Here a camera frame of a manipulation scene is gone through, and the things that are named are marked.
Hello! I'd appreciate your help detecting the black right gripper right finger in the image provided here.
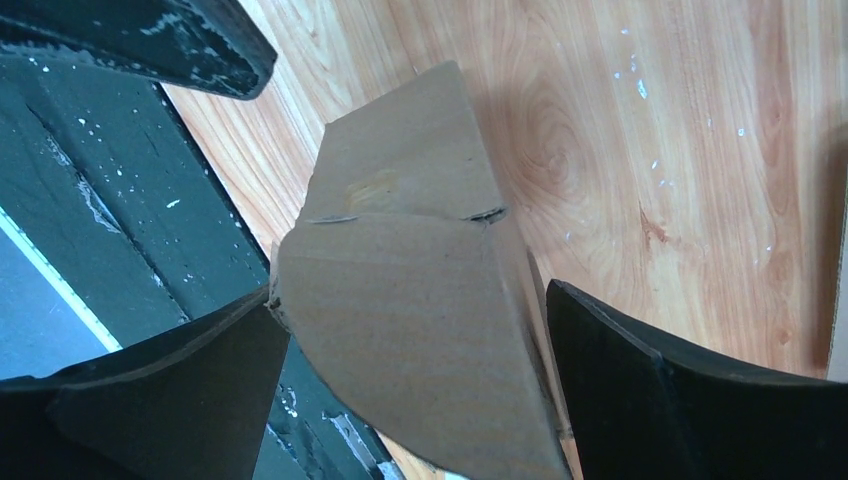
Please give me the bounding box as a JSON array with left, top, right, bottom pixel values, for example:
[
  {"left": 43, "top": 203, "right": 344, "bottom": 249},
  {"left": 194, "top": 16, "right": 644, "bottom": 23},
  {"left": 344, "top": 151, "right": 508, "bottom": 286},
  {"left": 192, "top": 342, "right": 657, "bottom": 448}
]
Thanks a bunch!
[{"left": 546, "top": 280, "right": 847, "bottom": 479}]

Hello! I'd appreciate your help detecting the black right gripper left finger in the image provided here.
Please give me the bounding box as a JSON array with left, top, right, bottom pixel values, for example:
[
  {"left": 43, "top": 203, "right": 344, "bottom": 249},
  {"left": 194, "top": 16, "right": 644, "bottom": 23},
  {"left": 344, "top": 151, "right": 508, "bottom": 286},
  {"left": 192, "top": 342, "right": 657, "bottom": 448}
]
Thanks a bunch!
[{"left": 1, "top": 287, "right": 289, "bottom": 479}]

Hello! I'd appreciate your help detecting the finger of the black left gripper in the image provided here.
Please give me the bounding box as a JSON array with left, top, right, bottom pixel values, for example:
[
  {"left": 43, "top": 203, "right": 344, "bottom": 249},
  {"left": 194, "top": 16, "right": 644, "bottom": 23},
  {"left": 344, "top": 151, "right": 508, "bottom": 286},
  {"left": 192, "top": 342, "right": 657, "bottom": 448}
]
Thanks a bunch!
[{"left": 1, "top": 0, "right": 278, "bottom": 100}]

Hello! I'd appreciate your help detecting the small brown cardboard box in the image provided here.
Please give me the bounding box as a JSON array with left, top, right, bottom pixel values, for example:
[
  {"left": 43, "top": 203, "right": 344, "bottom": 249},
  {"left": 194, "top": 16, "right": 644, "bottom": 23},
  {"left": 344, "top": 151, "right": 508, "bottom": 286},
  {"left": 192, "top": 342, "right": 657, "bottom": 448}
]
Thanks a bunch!
[{"left": 270, "top": 61, "right": 571, "bottom": 479}]

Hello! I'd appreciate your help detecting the large flat cardboard sheet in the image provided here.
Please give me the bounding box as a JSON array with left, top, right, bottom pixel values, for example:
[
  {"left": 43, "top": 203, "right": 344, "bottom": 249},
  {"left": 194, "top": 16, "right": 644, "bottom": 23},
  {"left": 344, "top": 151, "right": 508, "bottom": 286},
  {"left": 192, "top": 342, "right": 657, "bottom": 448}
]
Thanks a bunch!
[{"left": 826, "top": 195, "right": 847, "bottom": 383}]

